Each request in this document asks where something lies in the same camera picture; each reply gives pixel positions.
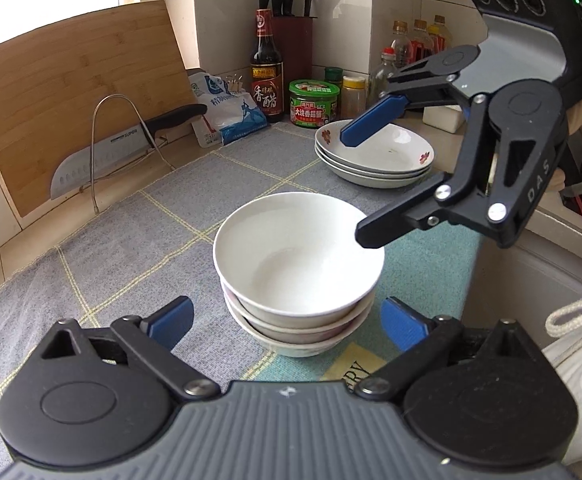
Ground green lid small jar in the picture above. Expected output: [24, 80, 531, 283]
[323, 66, 343, 88]

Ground top white floral plate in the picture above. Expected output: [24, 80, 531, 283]
[315, 119, 435, 174]

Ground bamboo cutting board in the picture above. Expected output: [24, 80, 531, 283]
[0, 0, 194, 216]

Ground white bowl pink flowers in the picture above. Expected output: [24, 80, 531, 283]
[221, 284, 376, 344]

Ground white blue salt bag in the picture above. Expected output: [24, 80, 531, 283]
[189, 70, 268, 148]

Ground green lid sauce jar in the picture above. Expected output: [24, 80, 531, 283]
[289, 79, 340, 129]

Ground yellow lid spice jar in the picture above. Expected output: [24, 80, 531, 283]
[341, 76, 367, 119]

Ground tall plain white bowl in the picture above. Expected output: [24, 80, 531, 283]
[213, 192, 385, 318]

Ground santoku kitchen knife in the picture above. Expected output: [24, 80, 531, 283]
[50, 104, 206, 200]

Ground metal wire rack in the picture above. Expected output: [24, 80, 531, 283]
[88, 92, 176, 217]

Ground dark vinegar bottle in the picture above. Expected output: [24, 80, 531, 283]
[251, 9, 284, 122]

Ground oil bottle yellow cap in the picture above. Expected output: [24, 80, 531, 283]
[428, 14, 452, 53]

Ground middle white plate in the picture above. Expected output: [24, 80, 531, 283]
[314, 144, 432, 179]

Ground grey checked cloth mat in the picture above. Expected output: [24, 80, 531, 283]
[0, 121, 372, 480]

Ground clear red cap bottle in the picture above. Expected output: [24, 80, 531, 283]
[367, 47, 398, 108]

